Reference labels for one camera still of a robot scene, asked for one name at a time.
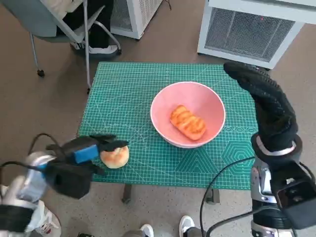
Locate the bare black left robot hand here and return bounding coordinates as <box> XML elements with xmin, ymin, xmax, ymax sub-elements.
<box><xmin>60</xmin><ymin>133</ymin><xmax>130</xmax><ymax>176</ymax></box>

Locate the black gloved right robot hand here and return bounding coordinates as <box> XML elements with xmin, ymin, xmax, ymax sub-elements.
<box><xmin>223</xmin><ymin>61</ymin><xmax>299</xmax><ymax>153</ymax></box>

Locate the round toy bread bun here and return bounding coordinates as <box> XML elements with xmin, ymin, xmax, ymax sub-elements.
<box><xmin>100</xmin><ymin>145</ymin><xmax>130</xmax><ymax>170</ymax></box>

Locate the pink bowl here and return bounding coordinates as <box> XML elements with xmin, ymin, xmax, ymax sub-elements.
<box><xmin>150</xmin><ymin>82</ymin><xmax>226</xmax><ymax>149</ymax></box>

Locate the long twisted toy bread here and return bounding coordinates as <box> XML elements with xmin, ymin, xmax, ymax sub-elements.
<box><xmin>169</xmin><ymin>105</ymin><xmax>207</xmax><ymax>141</ymax></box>

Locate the grey table leg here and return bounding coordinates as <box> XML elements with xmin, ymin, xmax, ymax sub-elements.
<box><xmin>206</xmin><ymin>189</ymin><xmax>220</xmax><ymax>204</ymax></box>
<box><xmin>122</xmin><ymin>184</ymin><xmax>133</xmax><ymax>204</ymax></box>

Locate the green cutting mat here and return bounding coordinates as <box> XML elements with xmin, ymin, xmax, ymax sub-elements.
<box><xmin>78</xmin><ymin>61</ymin><xmax>259</xmax><ymax>191</ymax></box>

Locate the large white mesh cabinet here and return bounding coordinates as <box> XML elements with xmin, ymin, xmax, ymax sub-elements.
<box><xmin>197</xmin><ymin>0</ymin><xmax>316</xmax><ymax>70</ymax></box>

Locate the grey office chair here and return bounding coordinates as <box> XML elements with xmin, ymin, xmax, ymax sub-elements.
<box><xmin>1</xmin><ymin>0</ymin><xmax>122</xmax><ymax>96</ymax></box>

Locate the small white mesh cabinet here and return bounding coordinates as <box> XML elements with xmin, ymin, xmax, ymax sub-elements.
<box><xmin>111</xmin><ymin>0</ymin><xmax>163</xmax><ymax>40</ymax></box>

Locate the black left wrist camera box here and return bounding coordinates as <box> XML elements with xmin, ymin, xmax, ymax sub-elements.
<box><xmin>44</xmin><ymin>164</ymin><xmax>92</xmax><ymax>199</ymax></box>

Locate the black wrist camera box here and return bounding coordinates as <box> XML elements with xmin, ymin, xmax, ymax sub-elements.
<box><xmin>270</xmin><ymin>161</ymin><xmax>316</xmax><ymax>223</ymax></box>
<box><xmin>44</xmin><ymin>164</ymin><xmax>92</xmax><ymax>199</ymax></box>

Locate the black cable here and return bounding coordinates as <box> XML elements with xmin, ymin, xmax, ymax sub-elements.
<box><xmin>29</xmin><ymin>133</ymin><xmax>60</xmax><ymax>158</ymax></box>
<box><xmin>206</xmin><ymin>213</ymin><xmax>298</xmax><ymax>237</ymax></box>
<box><xmin>200</xmin><ymin>157</ymin><xmax>255</xmax><ymax>237</ymax></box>
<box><xmin>0</xmin><ymin>160</ymin><xmax>50</xmax><ymax>173</ymax></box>

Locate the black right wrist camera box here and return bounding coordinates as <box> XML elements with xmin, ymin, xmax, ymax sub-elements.
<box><xmin>270</xmin><ymin>161</ymin><xmax>316</xmax><ymax>223</ymax></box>

